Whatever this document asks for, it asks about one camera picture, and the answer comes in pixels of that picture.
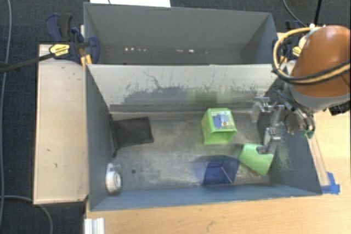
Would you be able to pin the pale wood board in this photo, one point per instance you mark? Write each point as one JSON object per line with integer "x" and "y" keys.
{"x": 60, "y": 128}

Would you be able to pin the blue clear box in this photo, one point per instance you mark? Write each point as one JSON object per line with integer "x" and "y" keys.
{"x": 219, "y": 171}

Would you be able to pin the grey metal bin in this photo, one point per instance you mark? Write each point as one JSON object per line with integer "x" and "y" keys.
{"x": 170, "y": 85}

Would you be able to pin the green square printed box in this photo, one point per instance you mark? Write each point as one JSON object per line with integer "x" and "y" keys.
{"x": 218, "y": 126}

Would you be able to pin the green plastic cup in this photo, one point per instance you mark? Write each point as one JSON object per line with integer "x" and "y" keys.
{"x": 253, "y": 161}

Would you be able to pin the black cylinder on white bracket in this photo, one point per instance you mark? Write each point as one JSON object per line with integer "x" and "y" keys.
{"x": 339, "y": 109}

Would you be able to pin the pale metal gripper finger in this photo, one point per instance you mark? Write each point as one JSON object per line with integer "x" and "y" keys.
{"x": 272, "y": 136}
{"x": 260, "y": 104}

